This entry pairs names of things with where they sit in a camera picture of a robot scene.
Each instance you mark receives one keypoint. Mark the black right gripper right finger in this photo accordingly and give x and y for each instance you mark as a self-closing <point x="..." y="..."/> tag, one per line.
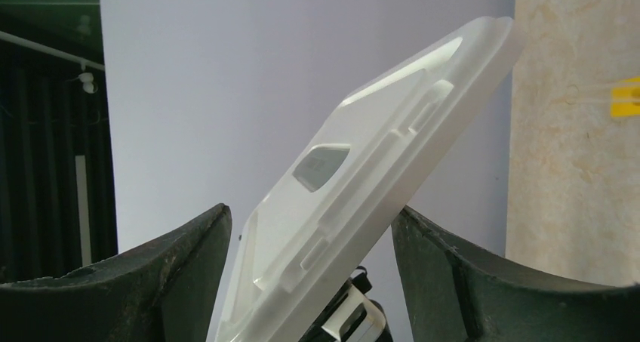
<point x="456" y="290"/>

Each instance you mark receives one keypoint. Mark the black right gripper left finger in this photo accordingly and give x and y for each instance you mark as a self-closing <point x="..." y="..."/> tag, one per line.
<point x="162" y="290"/>

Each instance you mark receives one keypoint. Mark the white plastic tray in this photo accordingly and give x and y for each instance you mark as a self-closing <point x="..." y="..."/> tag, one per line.
<point x="373" y="152"/>

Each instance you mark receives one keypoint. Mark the yellow test tube rack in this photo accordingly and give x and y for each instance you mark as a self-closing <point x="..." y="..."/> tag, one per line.
<point x="625" y="99"/>

